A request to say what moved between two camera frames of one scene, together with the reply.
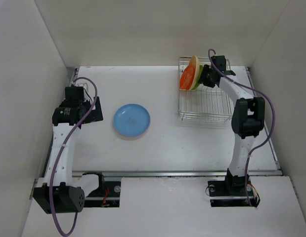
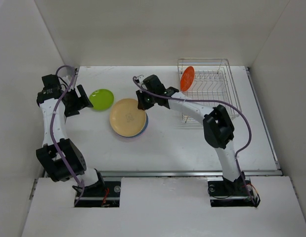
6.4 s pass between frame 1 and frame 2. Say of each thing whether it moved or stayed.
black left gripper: moved
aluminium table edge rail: stayed
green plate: moved
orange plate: stayed
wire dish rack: stayed
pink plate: moved
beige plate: moved
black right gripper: moved
